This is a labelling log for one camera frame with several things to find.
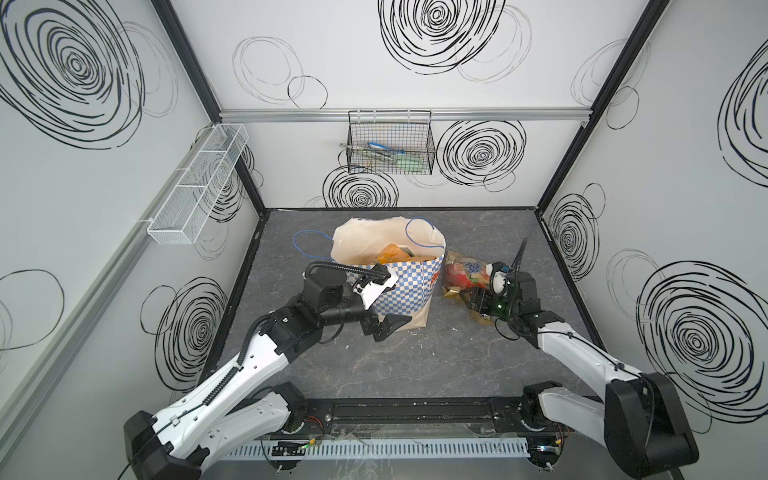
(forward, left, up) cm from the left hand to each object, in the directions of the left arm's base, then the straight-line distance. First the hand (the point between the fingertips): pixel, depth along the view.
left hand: (402, 302), depth 65 cm
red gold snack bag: (+21, -20, -20) cm, 35 cm away
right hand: (+13, -20, -18) cm, 30 cm away
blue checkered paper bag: (+25, +13, -11) cm, 30 cm away
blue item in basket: (+49, +8, +7) cm, 50 cm away
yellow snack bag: (+29, +2, -22) cm, 36 cm away
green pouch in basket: (+42, -1, +6) cm, 42 cm away
